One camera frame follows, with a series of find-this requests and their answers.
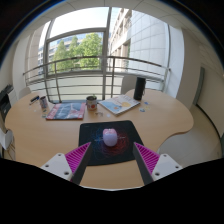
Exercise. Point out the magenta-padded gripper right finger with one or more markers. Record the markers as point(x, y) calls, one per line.
point(148, 158)

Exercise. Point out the red dark magazine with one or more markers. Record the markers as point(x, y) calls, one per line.
point(66, 111)

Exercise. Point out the white chair wooden legs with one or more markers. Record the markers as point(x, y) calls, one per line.
point(5, 138)

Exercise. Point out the patterned drink can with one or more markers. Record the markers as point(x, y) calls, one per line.
point(43, 103)

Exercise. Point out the black mouse pad red-blue print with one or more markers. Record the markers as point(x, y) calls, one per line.
point(90, 133)

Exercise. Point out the white chair backrest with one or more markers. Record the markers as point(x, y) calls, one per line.
point(128, 84)
point(24, 92)

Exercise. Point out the black office printer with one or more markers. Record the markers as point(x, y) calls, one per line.
point(4, 101)

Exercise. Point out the white mug with plant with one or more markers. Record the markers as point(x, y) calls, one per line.
point(91, 104)

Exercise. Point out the blue round sticker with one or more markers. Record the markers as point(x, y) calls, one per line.
point(145, 103)
point(142, 109)

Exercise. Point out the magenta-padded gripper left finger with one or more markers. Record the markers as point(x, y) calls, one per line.
point(77, 157)

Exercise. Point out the small black stapler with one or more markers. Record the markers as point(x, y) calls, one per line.
point(34, 99)

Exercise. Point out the light blue picture book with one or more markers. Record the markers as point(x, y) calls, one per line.
point(118, 105)

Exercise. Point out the black cylinder speaker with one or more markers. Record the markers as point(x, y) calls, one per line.
point(139, 88)

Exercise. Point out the grey-green door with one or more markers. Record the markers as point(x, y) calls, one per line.
point(199, 86)

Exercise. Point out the metal balcony railing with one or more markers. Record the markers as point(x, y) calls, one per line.
point(76, 60)

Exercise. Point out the lilac pink computer mouse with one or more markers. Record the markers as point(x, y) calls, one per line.
point(110, 137)

